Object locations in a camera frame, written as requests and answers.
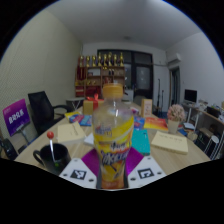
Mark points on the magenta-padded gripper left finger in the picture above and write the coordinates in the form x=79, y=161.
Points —
x=75, y=173

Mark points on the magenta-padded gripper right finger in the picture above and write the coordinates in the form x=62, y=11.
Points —
x=146, y=171

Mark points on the yellow-labelled orange drink bottle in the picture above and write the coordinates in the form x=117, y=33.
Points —
x=113, y=140

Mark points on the black mug with coloured dots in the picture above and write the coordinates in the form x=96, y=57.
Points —
x=61, y=156

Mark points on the teal book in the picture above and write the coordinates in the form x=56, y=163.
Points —
x=141, y=141

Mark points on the white paper sheet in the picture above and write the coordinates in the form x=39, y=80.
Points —
x=89, y=139

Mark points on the pale yellow notebook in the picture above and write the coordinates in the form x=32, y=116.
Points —
x=170, y=142

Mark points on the beige notebook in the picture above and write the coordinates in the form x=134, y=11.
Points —
x=70, y=132

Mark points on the red-balled stirring stick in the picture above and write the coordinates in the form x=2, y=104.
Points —
x=50, y=140

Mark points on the orange book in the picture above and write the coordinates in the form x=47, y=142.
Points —
x=156, y=124

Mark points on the blue snack packages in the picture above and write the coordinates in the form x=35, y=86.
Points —
x=81, y=120

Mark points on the small orange standing box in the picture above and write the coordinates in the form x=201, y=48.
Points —
x=146, y=107

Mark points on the pink flower plant in pot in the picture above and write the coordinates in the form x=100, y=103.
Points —
x=176, y=113

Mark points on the yellow gift box red ribbon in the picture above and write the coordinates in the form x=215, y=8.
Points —
x=89, y=107

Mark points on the black padded chair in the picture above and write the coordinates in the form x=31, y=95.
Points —
x=8, y=149

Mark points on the white round stool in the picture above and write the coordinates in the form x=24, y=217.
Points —
x=211, y=143

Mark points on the black office chair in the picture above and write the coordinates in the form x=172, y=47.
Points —
x=41, y=110

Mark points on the grey chair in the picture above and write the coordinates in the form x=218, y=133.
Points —
x=139, y=100

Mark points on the small white side table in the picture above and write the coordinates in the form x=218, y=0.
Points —
x=75, y=100

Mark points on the black tripod stand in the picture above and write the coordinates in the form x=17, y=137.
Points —
x=158, y=93

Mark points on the cluttered wooden side desk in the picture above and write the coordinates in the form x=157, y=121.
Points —
x=208, y=118

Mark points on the purple sign board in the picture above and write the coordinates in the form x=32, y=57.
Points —
x=16, y=116

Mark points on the dark computer monitor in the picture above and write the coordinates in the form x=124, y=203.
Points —
x=190, y=95

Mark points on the dark framed glass door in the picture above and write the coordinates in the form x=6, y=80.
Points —
x=143, y=75

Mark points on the wooden shelf unit with trophies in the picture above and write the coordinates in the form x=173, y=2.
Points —
x=96, y=78

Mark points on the white wall air conditioner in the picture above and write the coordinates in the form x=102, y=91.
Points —
x=174, y=60

